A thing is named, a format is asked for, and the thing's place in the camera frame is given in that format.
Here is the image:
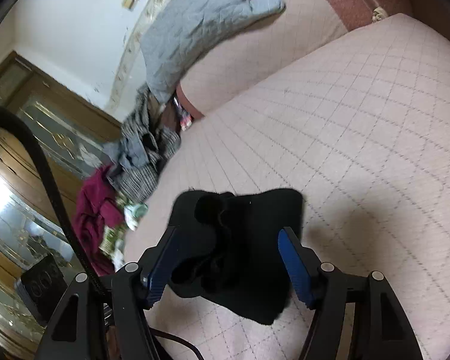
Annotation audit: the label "black pants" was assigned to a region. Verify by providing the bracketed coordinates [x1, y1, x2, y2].
[168, 189, 304, 325]

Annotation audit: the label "green floral bedsheet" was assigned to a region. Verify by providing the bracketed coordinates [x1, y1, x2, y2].
[98, 194, 131, 267]

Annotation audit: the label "white green small cloth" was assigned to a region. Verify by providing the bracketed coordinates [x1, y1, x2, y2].
[123, 203, 149, 231]

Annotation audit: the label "maroon garment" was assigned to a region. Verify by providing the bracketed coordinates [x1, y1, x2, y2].
[72, 163, 125, 276]

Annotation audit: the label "wooden wardrobe with mirror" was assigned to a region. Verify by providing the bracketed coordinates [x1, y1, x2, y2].
[0, 53, 120, 359]

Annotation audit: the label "blue grey cloth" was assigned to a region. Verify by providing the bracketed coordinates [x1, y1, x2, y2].
[104, 134, 151, 178]

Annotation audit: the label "grey checked garment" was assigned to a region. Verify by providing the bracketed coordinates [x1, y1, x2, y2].
[104, 85, 181, 204]

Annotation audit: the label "pink quilted mattress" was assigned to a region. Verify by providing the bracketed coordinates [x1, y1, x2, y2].
[125, 14, 450, 359]

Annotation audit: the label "colourful small packet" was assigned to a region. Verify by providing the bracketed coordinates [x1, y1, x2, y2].
[173, 96, 193, 131]

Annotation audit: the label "grey quilted blanket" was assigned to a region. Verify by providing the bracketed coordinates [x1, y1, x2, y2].
[139, 0, 285, 103]

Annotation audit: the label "pink maroon bolster pillow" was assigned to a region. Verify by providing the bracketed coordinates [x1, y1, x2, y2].
[176, 0, 374, 119]

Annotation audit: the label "black cable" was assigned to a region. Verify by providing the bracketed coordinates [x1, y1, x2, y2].
[0, 103, 206, 360]

